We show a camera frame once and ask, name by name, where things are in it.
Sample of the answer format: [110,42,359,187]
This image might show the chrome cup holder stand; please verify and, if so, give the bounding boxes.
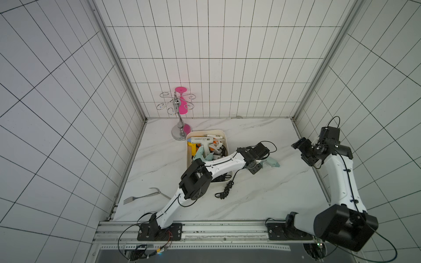
[156,87,196,141]

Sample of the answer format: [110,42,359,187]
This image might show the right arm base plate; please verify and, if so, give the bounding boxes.
[265,222,313,241]

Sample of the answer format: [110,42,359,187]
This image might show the cream plastic storage tray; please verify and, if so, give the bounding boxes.
[187,129,229,167]

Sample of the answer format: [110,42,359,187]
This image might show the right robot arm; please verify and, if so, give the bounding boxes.
[286,126,378,252]

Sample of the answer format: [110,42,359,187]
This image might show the mint green glue gun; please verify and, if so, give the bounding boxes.
[193,146,214,162]

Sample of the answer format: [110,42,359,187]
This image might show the white glue gun blue trigger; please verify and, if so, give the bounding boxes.
[187,135,223,156]

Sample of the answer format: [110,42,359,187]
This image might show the metal tongs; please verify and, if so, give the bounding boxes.
[123,187,171,205]

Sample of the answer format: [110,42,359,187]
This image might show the black power cable bundle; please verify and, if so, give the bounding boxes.
[214,169,244,200]

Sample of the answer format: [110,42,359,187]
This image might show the yellow glue gun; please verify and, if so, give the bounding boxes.
[187,142,197,157]

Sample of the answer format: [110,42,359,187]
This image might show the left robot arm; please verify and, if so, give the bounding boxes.
[148,142,270,236]

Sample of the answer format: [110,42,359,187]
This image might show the aluminium mounting rail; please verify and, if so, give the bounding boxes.
[93,219,327,254]

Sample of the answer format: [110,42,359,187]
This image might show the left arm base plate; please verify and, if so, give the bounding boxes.
[137,223,183,241]

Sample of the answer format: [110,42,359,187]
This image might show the white glue gun orange trigger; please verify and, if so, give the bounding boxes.
[209,141,228,157]

